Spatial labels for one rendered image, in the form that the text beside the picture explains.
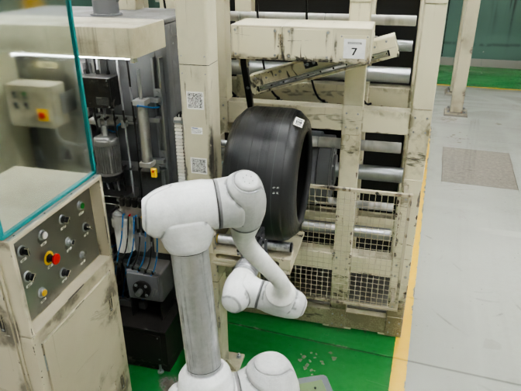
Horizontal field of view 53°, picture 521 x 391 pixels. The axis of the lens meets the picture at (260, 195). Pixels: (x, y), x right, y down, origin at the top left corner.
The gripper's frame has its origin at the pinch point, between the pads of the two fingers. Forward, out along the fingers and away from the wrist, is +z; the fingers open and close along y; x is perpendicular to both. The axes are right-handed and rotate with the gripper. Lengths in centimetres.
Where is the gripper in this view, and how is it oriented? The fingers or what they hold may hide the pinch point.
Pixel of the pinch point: (260, 234)
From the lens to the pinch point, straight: 210.0
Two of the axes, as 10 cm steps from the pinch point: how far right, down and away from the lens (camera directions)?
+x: 0.4, 8.4, 5.3
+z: 2.4, -5.3, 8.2
